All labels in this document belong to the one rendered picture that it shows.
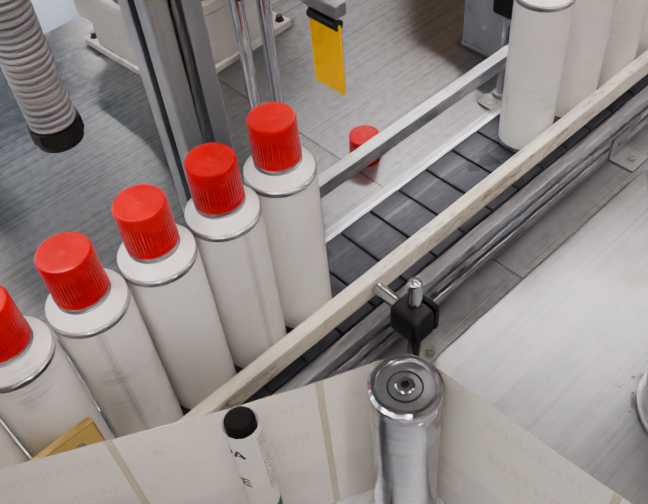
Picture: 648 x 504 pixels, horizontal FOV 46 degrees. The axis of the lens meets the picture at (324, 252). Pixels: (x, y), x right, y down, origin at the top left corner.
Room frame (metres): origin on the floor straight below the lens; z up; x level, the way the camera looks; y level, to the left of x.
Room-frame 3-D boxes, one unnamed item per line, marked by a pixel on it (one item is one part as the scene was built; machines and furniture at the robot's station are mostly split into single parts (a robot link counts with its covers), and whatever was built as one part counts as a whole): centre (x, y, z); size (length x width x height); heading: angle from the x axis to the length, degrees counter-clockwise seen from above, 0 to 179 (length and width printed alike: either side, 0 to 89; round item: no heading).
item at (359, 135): (0.63, -0.06, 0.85); 0.03 x 0.03 x 0.03
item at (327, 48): (0.45, -0.02, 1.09); 0.03 x 0.01 x 0.06; 38
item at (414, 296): (0.36, -0.07, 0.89); 0.03 x 0.03 x 0.12; 38
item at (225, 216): (0.36, 0.06, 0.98); 0.05 x 0.05 x 0.20
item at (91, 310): (0.30, 0.15, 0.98); 0.05 x 0.05 x 0.20
